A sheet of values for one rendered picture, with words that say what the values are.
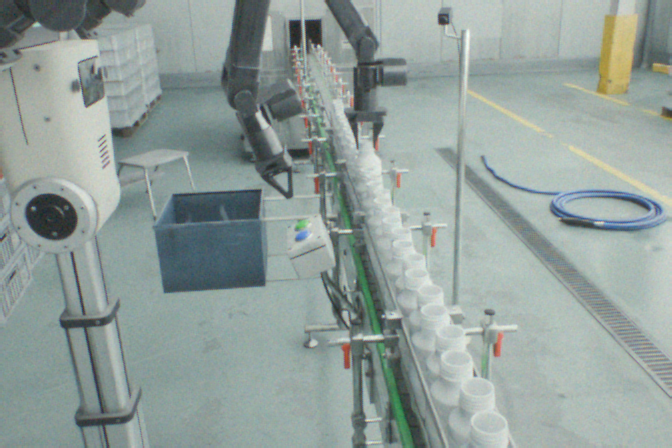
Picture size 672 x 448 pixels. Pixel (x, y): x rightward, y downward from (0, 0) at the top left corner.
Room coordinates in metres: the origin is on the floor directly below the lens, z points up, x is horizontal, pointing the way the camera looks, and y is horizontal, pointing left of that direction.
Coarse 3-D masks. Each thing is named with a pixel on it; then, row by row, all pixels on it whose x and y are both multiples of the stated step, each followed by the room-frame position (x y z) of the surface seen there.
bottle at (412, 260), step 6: (408, 258) 0.94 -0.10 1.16; (414, 258) 0.94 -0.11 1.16; (420, 258) 0.94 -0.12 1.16; (402, 264) 0.93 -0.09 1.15; (408, 264) 0.91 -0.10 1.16; (414, 264) 0.91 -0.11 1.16; (420, 264) 0.91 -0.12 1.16; (402, 270) 0.93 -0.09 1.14; (402, 276) 0.92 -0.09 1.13; (396, 282) 0.93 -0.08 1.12; (402, 282) 0.92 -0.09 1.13; (396, 288) 0.92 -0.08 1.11; (402, 288) 0.91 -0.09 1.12; (396, 294) 0.92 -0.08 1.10; (396, 300) 0.92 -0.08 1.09
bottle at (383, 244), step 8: (392, 216) 1.12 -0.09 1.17; (384, 224) 1.09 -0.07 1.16; (392, 224) 1.09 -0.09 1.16; (400, 224) 1.10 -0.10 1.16; (384, 232) 1.09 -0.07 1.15; (384, 240) 1.09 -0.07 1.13; (384, 248) 1.08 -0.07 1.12; (376, 264) 1.10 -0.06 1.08; (376, 272) 1.10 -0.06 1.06; (384, 288) 1.08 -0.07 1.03; (384, 296) 1.08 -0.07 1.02
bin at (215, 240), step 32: (224, 192) 2.01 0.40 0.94; (256, 192) 2.02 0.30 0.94; (160, 224) 1.77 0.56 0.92; (192, 224) 1.70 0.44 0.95; (224, 224) 1.71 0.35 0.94; (256, 224) 1.72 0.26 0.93; (160, 256) 1.70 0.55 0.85; (192, 256) 1.70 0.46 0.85; (224, 256) 1.71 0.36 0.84; (256, 256) 1.72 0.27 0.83; (192, 288) 1.70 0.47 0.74; (224, 288) 1.71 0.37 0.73
